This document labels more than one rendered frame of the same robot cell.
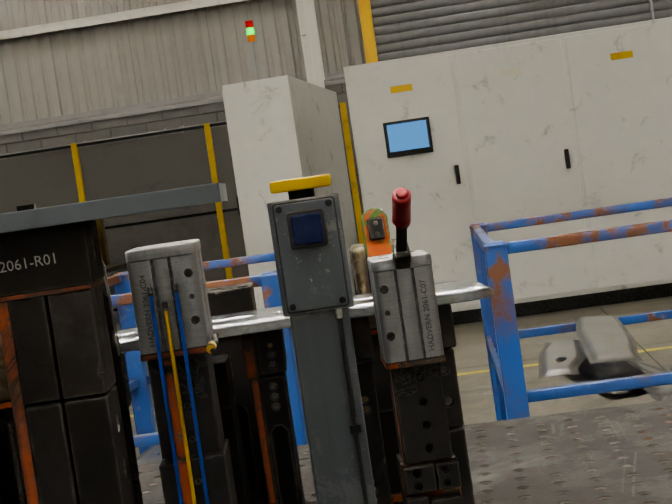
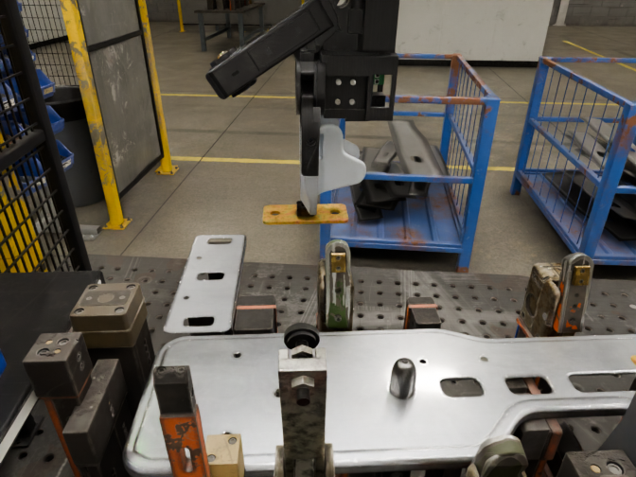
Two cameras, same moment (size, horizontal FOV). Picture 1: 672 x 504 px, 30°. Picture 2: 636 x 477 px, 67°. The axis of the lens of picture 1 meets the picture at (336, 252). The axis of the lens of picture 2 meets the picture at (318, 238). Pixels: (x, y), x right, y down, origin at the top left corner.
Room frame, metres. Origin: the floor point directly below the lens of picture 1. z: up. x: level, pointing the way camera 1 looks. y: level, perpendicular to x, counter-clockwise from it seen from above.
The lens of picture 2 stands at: (1.12, 0.98, 1.47)
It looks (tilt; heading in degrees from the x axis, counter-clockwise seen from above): 30 degrees down; 359
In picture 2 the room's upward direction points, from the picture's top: straight up
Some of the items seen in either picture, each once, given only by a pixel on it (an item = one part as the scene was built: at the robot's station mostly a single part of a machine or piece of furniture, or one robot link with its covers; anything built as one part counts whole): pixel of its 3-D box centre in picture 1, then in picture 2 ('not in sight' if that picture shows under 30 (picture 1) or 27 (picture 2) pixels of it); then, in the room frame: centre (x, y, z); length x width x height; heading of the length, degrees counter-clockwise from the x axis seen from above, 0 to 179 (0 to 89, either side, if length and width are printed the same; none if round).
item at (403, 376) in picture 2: not in sight; (403, 379); (1.55, 0.87, 1.02); 0.03 x 0.03 x 0.07
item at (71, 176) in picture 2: not in sight; (69, 147); (4.31, 2.64, 0.36); 0.50 x 0.50 x 0.73
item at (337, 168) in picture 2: not in sight; (333, 173); (1.53, 0.96, 1.30); 0.06 x 0.03 x 0.09; 92
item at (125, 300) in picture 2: not in sight; (130, 388); (1.67, 1.27, 0.88); 0.08 x 0.08 x 0.36; 2
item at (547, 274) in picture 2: not in sight; (535, 358); (1.74, 0.59, 0.87); 0.12 x 0.09 x 0.35; 2
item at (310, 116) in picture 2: not in sight; (309, 123); (1.53, 0.98, 1.35); 0.05 x 0.02 x 0.09; 2
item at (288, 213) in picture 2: not in sight; (305, 209); (1.55, 0.99, 1.26); 0.08 x 0.04 x 0.01; 92
